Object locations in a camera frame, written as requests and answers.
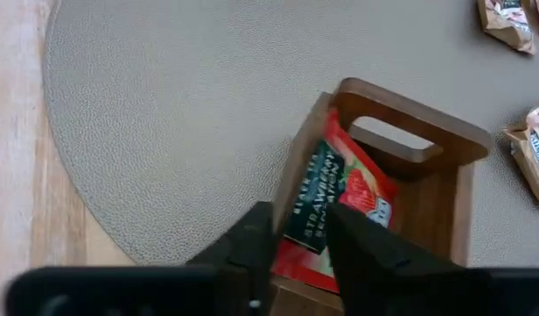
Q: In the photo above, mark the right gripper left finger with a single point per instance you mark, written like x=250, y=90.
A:
x=256, y=246

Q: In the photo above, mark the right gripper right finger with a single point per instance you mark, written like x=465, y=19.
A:
x=366, y=272

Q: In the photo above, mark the brown wooden compartment tray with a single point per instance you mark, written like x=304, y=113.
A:
x=427, y=210

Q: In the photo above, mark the red strawberry tea packet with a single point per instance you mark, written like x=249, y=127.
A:
x=361, y=184

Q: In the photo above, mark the brown tea packet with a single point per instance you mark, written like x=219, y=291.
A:
x=506, y=26
x=537, y=153

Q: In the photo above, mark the round grey placemat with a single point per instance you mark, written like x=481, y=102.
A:
x=186, y=109

